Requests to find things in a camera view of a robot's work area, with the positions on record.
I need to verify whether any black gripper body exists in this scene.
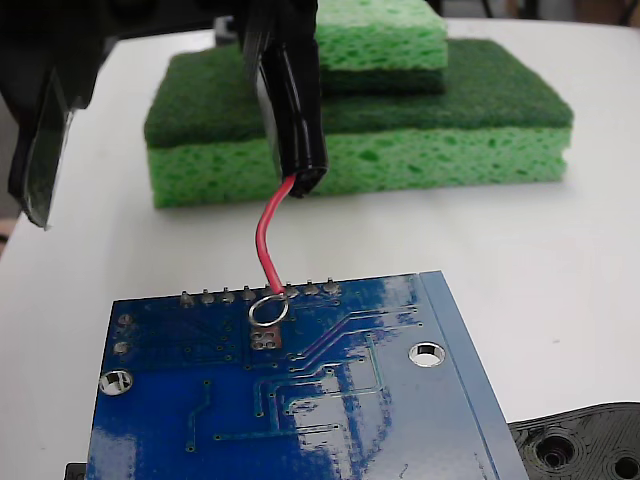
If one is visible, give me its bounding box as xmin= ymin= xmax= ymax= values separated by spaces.
xmin=0 ymin=0 xmax=242 ymax=51

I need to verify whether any red wire with bare loop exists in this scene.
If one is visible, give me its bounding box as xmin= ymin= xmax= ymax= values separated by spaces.
xmin=248 ymin=174 xmax=298 ymax=329

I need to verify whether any blue printed circuit board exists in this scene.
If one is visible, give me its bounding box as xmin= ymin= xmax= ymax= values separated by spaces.
xmin=85 ymin=270 xmax=531 ymax=480

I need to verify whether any grey and blue device base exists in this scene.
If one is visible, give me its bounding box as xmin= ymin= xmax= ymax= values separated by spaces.
xmin=213 ymin=16 xmax=242 ymax=47

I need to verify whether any small green scrub sponge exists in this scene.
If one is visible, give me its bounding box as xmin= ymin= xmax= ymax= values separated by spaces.
xmin=314 ymin=0 xmax=450 ymax=96

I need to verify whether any large green scrub sponge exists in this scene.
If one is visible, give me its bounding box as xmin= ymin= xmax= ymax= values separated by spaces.
xmin=143 ymin=38 xmax=575 ymax=210

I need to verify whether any black plastic mount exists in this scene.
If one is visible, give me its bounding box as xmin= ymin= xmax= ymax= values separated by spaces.
xmin=64 ymin=399 xmax=640 ymax=480

